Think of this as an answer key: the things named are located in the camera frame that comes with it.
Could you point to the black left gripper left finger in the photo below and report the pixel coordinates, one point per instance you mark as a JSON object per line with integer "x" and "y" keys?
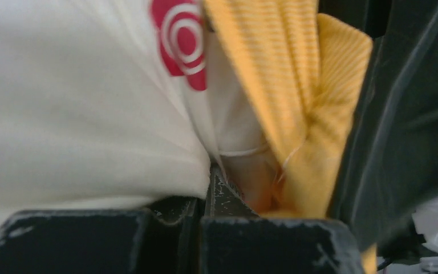
{"x": 159, "y": 238}

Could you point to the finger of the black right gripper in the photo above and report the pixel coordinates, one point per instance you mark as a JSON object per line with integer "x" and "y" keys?
{"x": 390, "y": 165}

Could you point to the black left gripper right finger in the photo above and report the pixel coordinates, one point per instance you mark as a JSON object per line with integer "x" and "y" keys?
{"x": 234, "y": 239}

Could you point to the yellow pillowcase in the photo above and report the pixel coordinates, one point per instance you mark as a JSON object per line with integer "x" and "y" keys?
{"x": 302, "y": 71}

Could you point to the white pillow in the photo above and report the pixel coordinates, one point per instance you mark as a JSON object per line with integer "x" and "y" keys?
{"x": 119, "y": 104}

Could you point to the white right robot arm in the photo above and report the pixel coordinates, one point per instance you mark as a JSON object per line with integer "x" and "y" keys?
{"x": 416, "y": 242}

